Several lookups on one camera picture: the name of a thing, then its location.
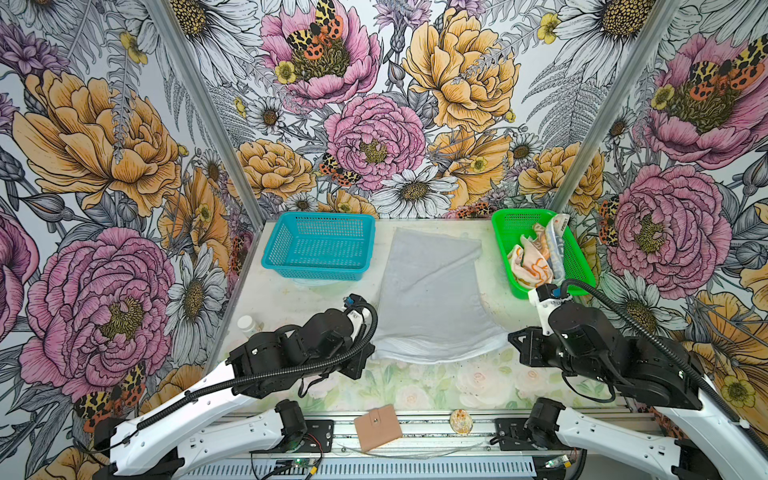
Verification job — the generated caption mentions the aluminium front rail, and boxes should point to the aluminium front rail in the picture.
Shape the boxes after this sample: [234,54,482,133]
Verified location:
[149,410,679,480]

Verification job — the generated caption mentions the left black corrugated cable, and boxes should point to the left black corrugated cable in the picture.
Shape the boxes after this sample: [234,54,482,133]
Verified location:
[89,296,380,457]

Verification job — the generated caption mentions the brown leather wallet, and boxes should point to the brown leather wallet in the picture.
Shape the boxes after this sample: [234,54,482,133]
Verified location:
[354,405,403,453]

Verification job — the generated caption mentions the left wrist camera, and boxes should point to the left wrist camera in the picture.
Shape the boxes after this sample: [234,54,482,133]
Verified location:
[344,294,366,339]

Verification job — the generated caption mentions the black corrugated cable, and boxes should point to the black corrugated cable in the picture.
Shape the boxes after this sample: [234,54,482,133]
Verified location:
[89,296,380,457]
[560,278,768,457]

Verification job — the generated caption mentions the right black corrugated cable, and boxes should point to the right black corrugated cable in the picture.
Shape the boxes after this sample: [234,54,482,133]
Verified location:
[560,278,768,457]

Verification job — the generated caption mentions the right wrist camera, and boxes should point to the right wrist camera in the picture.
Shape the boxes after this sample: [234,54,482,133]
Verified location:
[528,284,570,336]

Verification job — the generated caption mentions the green plastic basket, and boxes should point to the green plastic basket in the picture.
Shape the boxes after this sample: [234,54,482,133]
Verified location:
[491,209,596,300]

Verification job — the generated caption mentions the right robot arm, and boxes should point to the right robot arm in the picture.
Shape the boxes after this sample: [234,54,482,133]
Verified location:
[508,302,767,479]

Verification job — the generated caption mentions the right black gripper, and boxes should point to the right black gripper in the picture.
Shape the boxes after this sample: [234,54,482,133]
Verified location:
[508,326,616,385]

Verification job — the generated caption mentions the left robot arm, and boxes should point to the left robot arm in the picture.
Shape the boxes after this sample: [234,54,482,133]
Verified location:
[94,295,378,479]

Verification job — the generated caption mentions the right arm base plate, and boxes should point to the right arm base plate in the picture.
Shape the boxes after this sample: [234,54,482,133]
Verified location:
[490,417,572,451]

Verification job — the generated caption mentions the striped grey patterned towel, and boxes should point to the striped grey patterned towel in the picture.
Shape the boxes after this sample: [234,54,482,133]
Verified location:
[544,214,570,284]

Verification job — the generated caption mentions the teal plastic basket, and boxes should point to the teal plastic basket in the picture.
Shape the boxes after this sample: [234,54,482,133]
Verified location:
[261,212,376,281]

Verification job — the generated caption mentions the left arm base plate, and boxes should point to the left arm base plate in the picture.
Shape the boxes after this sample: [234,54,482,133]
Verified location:
[250,419,336,454]

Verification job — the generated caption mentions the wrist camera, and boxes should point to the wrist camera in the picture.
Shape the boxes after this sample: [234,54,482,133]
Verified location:
[344,294,366,339]
[528,284,570,336]

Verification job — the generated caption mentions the small white bottle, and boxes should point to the small white bottle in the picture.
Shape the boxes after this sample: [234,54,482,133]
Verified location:
[237,315,257,337]

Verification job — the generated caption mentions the orange patterned white towel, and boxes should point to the orange patterned white towel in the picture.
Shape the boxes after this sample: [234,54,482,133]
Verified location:
[507,223,553,290]

